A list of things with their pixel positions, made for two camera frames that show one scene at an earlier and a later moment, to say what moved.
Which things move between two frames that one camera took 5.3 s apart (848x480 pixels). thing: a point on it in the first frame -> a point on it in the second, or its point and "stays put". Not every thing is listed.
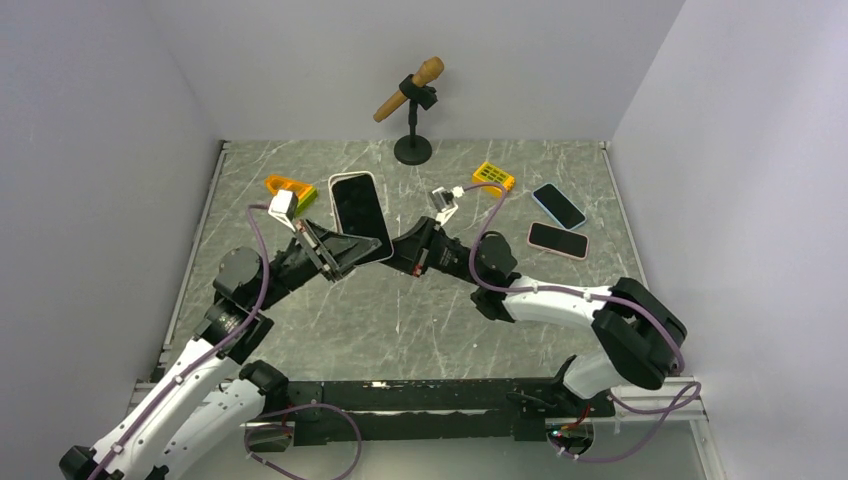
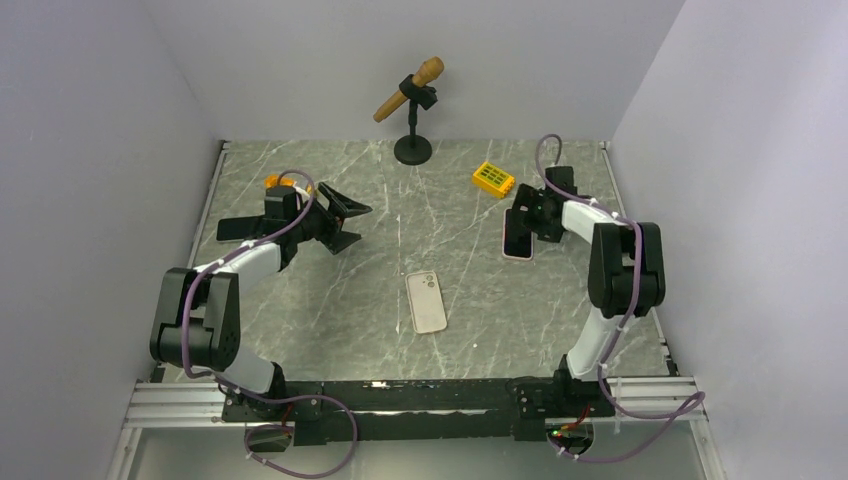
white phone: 381,207 -> 426,301
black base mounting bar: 372,412 stays put
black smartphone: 361,212 -> 238,229
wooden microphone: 425,73 stays put
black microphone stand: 413,149 stays put
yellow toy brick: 490,173 stays put
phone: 558,240 -> 517,238
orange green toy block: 305,192 stays put
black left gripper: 338,250 -> 341,207
